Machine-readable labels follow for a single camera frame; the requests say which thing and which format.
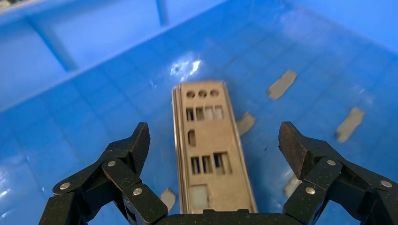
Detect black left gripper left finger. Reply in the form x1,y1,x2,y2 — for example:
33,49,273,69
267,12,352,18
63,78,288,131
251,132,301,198
38,122,168,225

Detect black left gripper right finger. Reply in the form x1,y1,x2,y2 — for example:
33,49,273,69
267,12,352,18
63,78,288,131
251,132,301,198
278,121,398,225

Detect silver metal I/O shield plate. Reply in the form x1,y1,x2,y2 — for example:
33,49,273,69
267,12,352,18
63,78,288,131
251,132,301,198
178,81,259,215

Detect blue plastic tray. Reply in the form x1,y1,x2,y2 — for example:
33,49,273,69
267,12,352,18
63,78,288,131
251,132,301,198
0,0,398,225

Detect gray masking tape piece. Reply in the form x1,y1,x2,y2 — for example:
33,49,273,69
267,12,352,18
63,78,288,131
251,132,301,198
237,112,257,136
283,174,303,199
160,187,176,213
336,107,365,144
267,69,298,101

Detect stacked metal I/O shield plates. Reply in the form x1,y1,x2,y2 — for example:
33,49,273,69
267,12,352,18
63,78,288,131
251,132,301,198
171,83,190,215

